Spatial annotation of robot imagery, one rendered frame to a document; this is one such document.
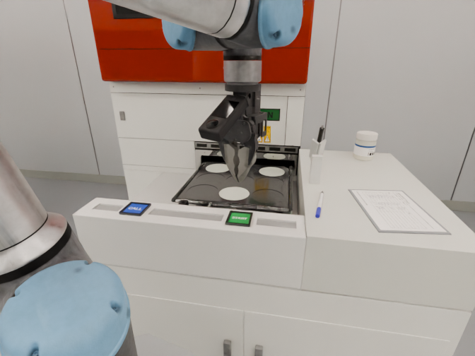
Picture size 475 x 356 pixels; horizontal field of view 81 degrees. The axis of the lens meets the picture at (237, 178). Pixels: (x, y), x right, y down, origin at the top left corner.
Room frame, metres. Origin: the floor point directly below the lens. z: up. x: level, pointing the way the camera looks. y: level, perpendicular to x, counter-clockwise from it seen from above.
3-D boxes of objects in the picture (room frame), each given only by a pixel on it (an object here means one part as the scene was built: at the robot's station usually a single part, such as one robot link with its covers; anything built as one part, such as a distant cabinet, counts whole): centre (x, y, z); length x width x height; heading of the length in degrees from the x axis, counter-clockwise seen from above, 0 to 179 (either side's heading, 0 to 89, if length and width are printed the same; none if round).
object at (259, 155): (1.14, -0.03, 0.89); 0.44 x 0.02 x 0.10; 80
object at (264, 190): (0.93, -0.01, 0.90); 0.34 x 0.34 x 0.01; 80
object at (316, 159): (0.77, -0.23, 1.03); 0.06 x 0.04 x 0.13; 170
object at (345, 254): (0.76, -0.37, 0.89); 0.62 x 0.35 x 0.14; 170
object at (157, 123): (1.18, 0.14, 1.02); 0.81 x 0.03 x 0.40; 80
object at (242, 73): (0.60, -0.01, 1.28); 0.08 x 0.08 x 0.05
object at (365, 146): (0.99, -0.47, 1.01); 0.07 x 0.07 x 0.10
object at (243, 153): (0.59, -0.03, 1.09); 0.06 x 0.03 x 0.09; 150
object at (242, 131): (0.60, -0.01, 1.20); 0.09 x 0.08 x 0.12; 150
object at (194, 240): (0.58, 0.12, 0.89); 0.55 x 0.09 x 0.14; 80
